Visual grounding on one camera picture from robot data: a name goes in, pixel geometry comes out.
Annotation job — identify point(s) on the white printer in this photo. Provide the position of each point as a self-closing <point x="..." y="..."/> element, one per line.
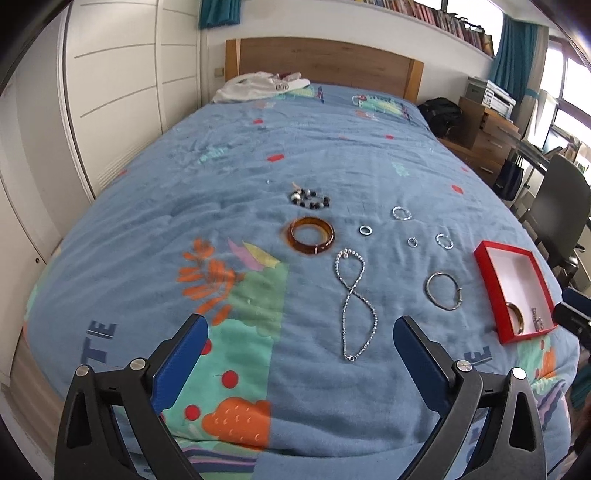
<point x="491" y="97"/>

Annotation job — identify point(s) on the grey office chair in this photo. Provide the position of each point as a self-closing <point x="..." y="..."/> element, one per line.
<point x="558" y="203"/>

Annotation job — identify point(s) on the black bag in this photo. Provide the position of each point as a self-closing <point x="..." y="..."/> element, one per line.
<point x="441" y="115"/>

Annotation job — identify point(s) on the large silver hoop bangle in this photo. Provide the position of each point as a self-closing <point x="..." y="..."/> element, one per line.
<point x="428" y="290"/>

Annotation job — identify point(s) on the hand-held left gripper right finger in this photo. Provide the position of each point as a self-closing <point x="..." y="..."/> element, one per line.
<point x="420" y="360"/>

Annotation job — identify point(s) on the white garment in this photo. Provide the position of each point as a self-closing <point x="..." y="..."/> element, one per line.
<point x="249" y="87"/>

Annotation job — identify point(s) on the dark blue hanging bag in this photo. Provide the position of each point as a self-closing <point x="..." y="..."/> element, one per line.
<point x="508" y="180"/>

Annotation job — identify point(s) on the row of books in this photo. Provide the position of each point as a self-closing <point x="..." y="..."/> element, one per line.
<point x="438" y="14"/>

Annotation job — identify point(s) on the brown gold bangle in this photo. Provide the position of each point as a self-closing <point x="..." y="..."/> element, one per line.
<point x="519" y="318"/>

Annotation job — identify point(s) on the white wardrobe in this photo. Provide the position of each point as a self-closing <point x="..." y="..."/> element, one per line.
<point x="115" y="69"/>

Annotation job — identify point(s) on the blue printed blanket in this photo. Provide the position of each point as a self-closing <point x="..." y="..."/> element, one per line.
<point x="231" y="161"/>

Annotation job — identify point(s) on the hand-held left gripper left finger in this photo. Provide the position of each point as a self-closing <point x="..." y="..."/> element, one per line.
<point x="180" y="364"/>

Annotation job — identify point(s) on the wooden bed frame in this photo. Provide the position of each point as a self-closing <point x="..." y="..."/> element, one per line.
<point x="32" y="374"/>

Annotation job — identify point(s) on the small silver charm jewelry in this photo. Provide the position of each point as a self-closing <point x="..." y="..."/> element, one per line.
<point x="537" y="319"/>

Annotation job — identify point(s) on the red jewelry box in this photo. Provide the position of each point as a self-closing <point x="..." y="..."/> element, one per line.
<point x="517" y="272"/>

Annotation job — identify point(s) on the wooden drawer cabinet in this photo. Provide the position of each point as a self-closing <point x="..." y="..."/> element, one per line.
<point x="489" y="138"/>

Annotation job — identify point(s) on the glass desk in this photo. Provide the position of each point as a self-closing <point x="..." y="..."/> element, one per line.
<point x="533" y="150"/>

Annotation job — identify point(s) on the amber bangle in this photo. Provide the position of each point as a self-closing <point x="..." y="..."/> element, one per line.
<point x="295" y="242"/>

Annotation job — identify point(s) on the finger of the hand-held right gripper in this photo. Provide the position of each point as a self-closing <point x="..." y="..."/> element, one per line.
<point x="569" y="317"/>
<point x="578" y="299"/>

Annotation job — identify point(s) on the teal curtain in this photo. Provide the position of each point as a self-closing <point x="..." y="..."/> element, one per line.
<point x="512" y="55"/>
<point x="219" y="11"/>

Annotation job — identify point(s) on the wooden headboard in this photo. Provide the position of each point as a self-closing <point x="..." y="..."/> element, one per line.
<point x="323" y="60"/>

